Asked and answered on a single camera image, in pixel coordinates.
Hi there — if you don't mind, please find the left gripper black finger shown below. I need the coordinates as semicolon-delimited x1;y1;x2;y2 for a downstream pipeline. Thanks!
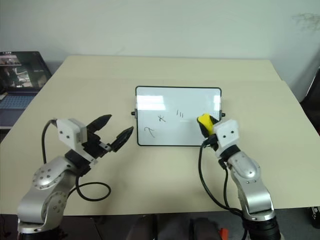
109;125;135;153
86;113;113;134

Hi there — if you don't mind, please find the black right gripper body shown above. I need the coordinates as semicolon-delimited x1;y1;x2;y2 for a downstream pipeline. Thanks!
201;133;219;151

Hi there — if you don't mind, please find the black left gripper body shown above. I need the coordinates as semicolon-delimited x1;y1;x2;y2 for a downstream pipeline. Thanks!
81;126;112;161

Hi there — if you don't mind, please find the yellow whiteboard eraser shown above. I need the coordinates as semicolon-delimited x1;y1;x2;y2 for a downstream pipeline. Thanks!
197;113;217;136

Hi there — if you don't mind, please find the small black-framed whiteboard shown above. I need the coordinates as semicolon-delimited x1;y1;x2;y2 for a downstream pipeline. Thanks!
131;85;226;147

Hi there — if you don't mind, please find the open laptop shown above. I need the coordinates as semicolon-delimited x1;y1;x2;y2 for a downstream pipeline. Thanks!
0;50;54;130

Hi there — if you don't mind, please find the black object with white print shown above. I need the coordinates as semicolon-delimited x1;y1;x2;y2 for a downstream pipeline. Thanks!
309;205;320;229

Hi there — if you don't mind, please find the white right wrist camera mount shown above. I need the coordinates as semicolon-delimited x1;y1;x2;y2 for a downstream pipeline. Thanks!
211;119;240;159

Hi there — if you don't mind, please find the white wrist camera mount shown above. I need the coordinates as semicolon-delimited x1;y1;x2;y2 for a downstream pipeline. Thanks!
211;119;240;159
56;118;99;165

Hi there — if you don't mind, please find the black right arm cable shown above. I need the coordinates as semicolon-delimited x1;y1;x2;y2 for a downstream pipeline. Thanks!
198;139;245;219

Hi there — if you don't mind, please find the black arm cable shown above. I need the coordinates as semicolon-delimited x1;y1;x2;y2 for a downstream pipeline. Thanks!
41;119;112;202
198;139;245;219

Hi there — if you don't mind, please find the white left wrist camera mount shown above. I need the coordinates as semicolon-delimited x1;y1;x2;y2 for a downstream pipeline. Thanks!
56;118;99;165

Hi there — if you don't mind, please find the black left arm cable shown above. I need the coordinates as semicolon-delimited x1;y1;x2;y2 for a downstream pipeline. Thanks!
41;119;112;202

